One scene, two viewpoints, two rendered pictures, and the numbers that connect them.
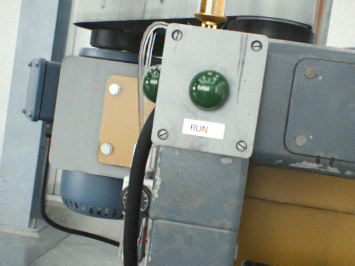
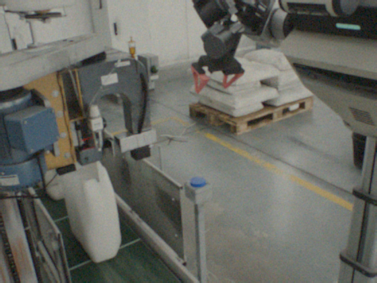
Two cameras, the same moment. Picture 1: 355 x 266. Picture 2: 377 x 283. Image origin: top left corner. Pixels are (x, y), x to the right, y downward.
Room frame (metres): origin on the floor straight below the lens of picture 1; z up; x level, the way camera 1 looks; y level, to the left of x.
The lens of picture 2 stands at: (1.26, 1.15, 1.61)
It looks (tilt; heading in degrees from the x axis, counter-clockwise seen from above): 23 degrees down; 233
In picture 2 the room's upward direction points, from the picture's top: 3 degrees counter-clockwise
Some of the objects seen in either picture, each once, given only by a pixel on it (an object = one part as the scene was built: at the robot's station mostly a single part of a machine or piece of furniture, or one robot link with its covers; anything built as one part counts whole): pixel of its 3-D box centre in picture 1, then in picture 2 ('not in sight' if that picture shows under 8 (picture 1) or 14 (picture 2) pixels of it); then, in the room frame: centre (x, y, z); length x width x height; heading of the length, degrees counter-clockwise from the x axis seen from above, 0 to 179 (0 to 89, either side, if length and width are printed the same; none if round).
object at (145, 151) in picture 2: not in sight; (143, 149); (0.56, -0.02, 0.98); 0.09 x 0.05 x 0.05; 175
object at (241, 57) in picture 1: (210, 91); (148, 67); (0.50, -0.02, 1.29); 0.08 x 0.05 x 0.09; 85
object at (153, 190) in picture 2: not in sight; (131, 180); (0.33, -0.57, 0.54); 1.05 x 0.02 x 0.41; 85
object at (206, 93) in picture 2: not in sight; (221, 87); (-1.75, -2.04, 0.32); 0.67 x 0.42 x 0.14; 179
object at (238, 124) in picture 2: not in sight; (251, 106); (-2.03, -1.83, 0.07); 1.20 x 0.82 x 0.14; 177
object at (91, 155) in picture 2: not in sight; (87, 153); (0.77, -0.03, 1.04); 0.08 x 0.06 x 0.05; 175
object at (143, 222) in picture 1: (133, 239); (97, 139); (0.76, 0.03, 1.11); 0.03 x 0.03 x 0.06
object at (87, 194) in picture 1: (116, 134); (11, 140); (1.03, 0.09, 1.21); 0.15 x 0.15 x 0.25
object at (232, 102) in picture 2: not in sight; (244, 94); (-1.72, -1.65, 0.32); 0.66 x 0.43 x 0.15; 177
